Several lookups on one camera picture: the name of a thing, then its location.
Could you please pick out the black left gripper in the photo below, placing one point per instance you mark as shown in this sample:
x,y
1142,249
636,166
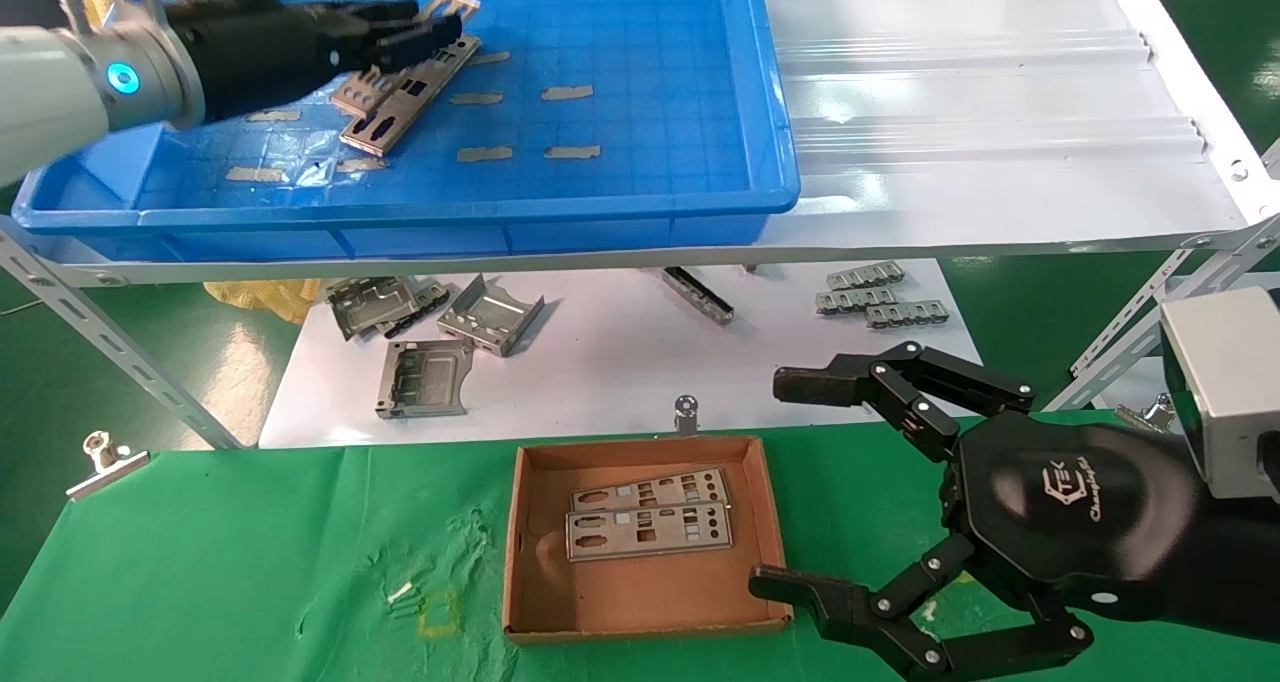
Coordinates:
x,y
260,52

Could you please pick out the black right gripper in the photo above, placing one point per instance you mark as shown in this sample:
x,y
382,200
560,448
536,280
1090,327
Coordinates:
x,y
1070,512

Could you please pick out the metal I/O shield plate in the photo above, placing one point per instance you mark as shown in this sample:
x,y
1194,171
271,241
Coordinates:
x,y
385,132
650,542
452,3
690,484

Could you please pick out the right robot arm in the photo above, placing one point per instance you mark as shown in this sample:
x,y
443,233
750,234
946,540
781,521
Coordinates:
x,y
1240,572

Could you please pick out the brown cardboard box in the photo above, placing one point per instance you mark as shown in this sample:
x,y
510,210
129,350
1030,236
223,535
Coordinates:
x,y
640,592

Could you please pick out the blue plastic tray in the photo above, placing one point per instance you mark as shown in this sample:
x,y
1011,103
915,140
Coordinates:
x,y
650,62

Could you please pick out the grey tape strip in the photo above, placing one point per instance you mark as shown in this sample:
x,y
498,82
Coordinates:
x,y
480,98
492,58
360,166
566,93
572,152
255,174
485,153
272,116

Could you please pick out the small toothed metal strip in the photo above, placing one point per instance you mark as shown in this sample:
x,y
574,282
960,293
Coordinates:
x,y
865,277
907,314
855,300

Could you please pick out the grey slotted angle brace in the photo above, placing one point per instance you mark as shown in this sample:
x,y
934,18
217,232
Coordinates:
x,y
1085,390
1135,310
100,337

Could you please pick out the long grey metal channel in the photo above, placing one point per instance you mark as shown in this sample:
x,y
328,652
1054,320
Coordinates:
x,y
697,294

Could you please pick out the yellow plastic bag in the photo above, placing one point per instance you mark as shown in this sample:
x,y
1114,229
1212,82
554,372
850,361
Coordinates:
x,y
265,297

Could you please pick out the white metal rack shelf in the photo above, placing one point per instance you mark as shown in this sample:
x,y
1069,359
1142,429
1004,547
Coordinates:
x,y
950,112

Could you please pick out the small white scrap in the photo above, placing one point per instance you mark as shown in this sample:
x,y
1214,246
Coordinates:
x,y
400,592

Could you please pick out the green cloth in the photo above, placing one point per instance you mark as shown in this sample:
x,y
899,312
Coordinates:
x,y
300,542

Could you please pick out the grey sheet metal bracket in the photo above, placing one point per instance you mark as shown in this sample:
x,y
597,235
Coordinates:
x,y
370,304
435,297

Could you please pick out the grey bracket with raised walls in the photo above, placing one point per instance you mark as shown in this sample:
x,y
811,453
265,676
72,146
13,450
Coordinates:
x,y
490,314

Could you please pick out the flat grey metal bracket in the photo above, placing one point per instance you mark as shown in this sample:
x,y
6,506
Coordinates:
x,y
430,367

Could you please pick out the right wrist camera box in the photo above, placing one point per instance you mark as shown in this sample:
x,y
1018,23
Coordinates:
x,y
1220,382

